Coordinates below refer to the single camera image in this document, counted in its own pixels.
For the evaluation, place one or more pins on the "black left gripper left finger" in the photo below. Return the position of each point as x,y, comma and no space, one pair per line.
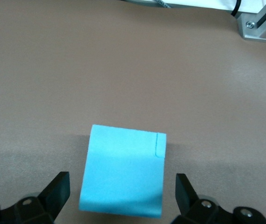
56,196

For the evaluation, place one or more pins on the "light blue foam cube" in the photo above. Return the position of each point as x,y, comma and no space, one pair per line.
123,170

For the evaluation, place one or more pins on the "aluminium frame bracket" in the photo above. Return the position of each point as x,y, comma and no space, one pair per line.
256,25

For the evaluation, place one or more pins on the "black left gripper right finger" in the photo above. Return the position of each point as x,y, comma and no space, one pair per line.
186,196

